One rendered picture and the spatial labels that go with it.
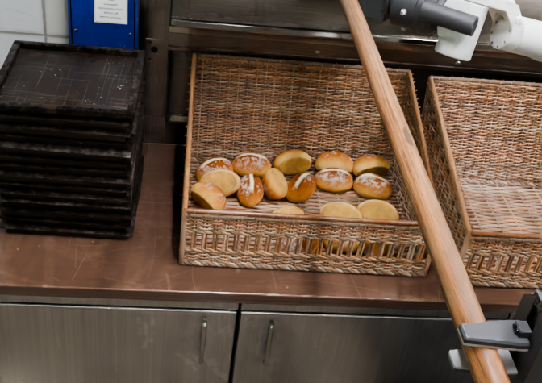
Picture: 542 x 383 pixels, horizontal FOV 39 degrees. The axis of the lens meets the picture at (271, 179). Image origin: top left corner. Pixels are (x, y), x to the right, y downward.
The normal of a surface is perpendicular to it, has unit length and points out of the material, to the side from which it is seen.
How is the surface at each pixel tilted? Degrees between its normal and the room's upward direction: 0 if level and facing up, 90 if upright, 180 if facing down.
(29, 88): 0
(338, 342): 90
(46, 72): 0
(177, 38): 90
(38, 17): 90
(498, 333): 0
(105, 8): 90
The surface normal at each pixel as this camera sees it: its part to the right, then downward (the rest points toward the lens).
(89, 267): 0.11, -0.80
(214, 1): 0.10, 0.28
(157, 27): 0.07, 0.59
